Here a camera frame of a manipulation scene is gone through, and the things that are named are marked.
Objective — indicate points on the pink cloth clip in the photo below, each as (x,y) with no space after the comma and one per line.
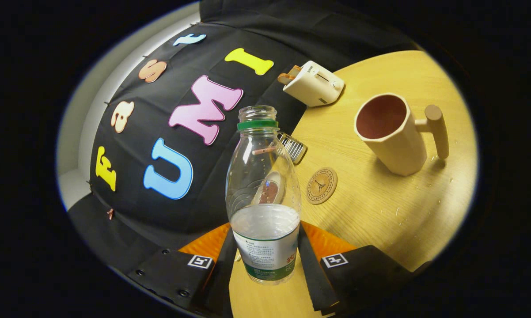
(110,214)

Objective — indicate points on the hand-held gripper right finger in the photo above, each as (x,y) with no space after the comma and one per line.
(312,274)

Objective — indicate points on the round cork coaster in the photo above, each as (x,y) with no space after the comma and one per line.
(320,185)

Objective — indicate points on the toasted bread slice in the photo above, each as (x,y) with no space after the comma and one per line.
(294,70)
(285,79)

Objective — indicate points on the black backdrop cloth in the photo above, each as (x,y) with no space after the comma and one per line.
(292,26)

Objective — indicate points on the wooden table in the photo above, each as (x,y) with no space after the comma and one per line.
(380,212)

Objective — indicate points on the clear plastic juice bottle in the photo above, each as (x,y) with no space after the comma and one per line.
(265,247)

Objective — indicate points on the white toaster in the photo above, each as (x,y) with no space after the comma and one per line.
(314,86)

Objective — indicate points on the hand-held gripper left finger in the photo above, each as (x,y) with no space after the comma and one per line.
(221,274)

